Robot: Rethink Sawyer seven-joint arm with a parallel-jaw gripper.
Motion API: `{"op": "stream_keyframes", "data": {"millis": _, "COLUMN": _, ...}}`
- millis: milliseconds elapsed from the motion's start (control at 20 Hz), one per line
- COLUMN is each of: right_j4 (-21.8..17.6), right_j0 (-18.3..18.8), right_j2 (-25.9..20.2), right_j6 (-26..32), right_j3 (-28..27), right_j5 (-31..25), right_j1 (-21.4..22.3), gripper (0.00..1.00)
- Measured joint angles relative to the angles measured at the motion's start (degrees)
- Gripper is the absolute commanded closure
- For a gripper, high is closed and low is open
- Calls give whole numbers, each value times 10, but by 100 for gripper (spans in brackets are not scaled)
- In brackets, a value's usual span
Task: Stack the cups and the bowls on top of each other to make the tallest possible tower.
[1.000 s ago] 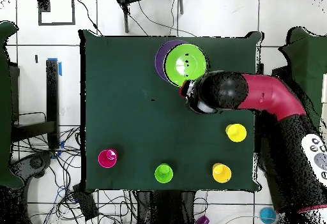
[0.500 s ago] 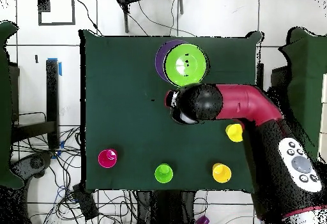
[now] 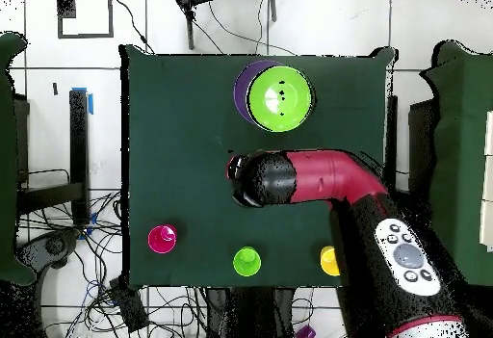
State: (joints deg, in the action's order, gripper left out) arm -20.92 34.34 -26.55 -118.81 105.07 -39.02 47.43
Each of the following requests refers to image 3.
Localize purple bowl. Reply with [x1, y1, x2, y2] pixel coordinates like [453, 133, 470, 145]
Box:
[233, 59, 280, 124]

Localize green bowl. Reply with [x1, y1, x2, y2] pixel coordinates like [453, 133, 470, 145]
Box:
[246, 65, 314, 134]

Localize dark green table cloth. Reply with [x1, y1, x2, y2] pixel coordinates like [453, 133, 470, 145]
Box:
[117, 43, 398, 292]

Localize green cup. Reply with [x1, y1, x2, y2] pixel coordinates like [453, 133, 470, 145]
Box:
[232, 246, 262, 277]

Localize red cup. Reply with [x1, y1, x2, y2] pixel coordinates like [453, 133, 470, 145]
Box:
[147, 223, 179, 255]

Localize yellow orange cup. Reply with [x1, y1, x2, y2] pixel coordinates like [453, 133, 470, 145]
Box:
[320, 246, 342, 277]

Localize black bench with blue tape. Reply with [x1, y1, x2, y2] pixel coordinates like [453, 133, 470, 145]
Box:
[16, 86, 94, 227]

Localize black floor box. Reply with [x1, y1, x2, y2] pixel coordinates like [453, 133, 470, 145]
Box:
[107, 275, 150, 334]

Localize green cloth side table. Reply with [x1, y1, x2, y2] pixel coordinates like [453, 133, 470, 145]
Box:
[419, 39, 493, 287]
[0, 31, 38, 287]

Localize white boxes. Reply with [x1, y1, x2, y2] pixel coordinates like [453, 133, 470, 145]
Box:
[479, 110, 493, 254]

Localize black camera stand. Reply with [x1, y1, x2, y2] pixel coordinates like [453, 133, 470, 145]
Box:
[172, 0, 278, 51]

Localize black floor cable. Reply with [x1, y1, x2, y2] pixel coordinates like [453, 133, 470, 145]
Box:
[114, 0, 156, 55]

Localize grey square floor frame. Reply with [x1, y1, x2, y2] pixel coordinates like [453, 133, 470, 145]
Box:
[56, 0, 116, 39]

